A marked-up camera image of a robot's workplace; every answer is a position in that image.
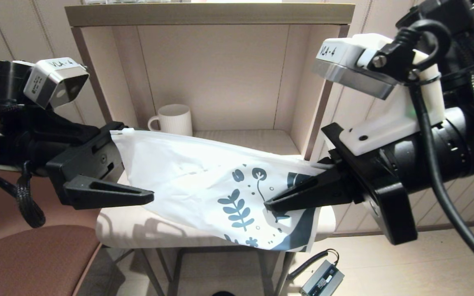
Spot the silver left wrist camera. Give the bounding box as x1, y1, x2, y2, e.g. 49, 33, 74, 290
23, 58, 90, 109

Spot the white ribbed mug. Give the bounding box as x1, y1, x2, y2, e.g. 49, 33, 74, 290
148, 104, 193, 136

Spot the smooth black right camera cable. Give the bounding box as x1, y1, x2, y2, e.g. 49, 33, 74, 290
371, 18, 474, 284

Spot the thick black ribbed adapter cable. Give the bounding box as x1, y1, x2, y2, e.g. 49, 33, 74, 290
288, 250, 339, 282

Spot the brown upholstered chair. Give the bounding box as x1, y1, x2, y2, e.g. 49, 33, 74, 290
0, 117, 105, 296

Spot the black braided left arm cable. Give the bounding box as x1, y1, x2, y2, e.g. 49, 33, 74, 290
0, 105, 46, 229

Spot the white pouch with blue plants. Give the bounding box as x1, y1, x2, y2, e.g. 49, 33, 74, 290
109, 128, 336, 252

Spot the light wooden shelf desk unit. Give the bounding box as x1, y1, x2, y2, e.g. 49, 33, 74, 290
64, 3, 356, 166

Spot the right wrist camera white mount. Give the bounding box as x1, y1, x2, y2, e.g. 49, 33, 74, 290
312, 33, 445, 157

